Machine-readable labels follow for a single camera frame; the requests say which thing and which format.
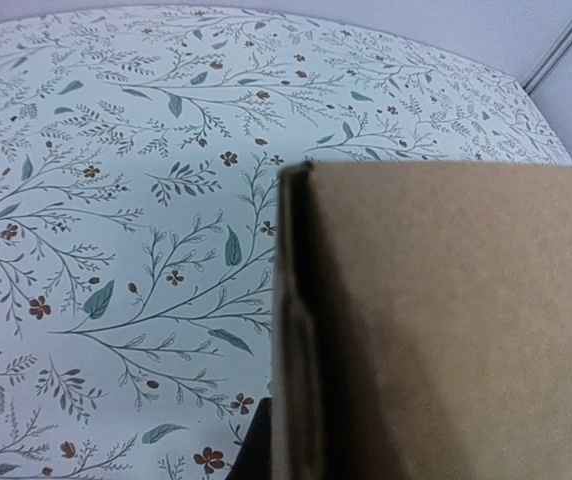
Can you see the brown cardboard box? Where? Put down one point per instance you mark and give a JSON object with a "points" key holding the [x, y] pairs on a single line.
{"points": [[423, 321]]}

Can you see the floral patterned table mat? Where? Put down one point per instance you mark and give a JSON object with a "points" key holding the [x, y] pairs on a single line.
{"points": [[140, 149]]}

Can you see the right aluminium frame post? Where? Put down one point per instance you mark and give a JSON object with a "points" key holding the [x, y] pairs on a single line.
{"points": [[552, 58]]}

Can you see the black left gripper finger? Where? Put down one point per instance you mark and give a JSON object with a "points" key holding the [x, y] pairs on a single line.
{"points": [[253, 461]]}

